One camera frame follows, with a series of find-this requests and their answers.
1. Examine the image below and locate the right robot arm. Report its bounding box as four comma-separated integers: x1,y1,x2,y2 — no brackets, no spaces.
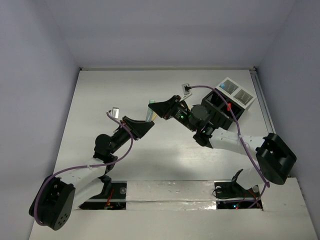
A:
148,95,297,196

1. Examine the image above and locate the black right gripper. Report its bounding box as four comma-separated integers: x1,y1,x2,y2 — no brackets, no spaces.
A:
148,95,197,132

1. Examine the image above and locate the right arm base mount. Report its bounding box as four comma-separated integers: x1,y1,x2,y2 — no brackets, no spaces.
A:
212,169,263,210

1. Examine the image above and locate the teal highlighter pen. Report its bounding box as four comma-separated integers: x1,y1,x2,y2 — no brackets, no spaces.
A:
145,107,154,122

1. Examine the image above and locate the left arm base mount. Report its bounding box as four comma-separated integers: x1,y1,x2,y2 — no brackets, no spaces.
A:
79,175,127,211

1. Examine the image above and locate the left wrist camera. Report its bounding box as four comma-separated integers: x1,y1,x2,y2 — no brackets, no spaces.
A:
106,107,120,120

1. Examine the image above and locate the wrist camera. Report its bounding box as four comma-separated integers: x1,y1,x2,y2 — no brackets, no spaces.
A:
181,83,192,100
106,107,120,120

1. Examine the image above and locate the white organizer container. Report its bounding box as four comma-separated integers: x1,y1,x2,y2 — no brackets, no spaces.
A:
216,77,256,109

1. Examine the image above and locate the black organizer container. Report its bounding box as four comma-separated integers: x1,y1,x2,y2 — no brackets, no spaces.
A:
201,88,245,130

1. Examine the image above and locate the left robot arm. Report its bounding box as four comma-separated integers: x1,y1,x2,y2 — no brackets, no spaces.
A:
29,114,155,231

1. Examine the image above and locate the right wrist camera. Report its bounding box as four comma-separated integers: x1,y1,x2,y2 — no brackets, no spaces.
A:
181,83,192,100

